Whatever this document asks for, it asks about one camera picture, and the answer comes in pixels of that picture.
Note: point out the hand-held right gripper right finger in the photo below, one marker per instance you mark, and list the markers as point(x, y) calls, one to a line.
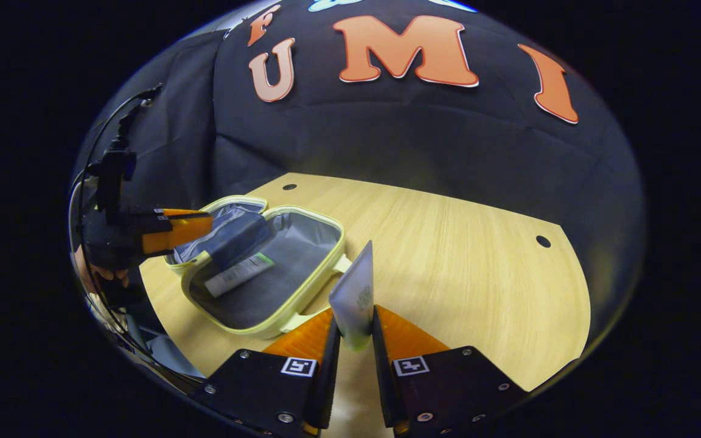
point(382, 377)

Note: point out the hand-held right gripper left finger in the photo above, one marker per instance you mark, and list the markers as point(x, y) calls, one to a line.
point(326, 377)

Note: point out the pale green capped tube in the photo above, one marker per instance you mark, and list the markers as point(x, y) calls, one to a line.
point(353, 298)

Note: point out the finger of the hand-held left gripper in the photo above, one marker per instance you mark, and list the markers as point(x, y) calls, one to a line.
point(180, 234)
point(183, 213)

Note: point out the white skin care tube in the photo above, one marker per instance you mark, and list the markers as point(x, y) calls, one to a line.
point(235, 277)

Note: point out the cream yellow suitcase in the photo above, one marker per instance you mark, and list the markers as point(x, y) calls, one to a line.
point(289, 255)

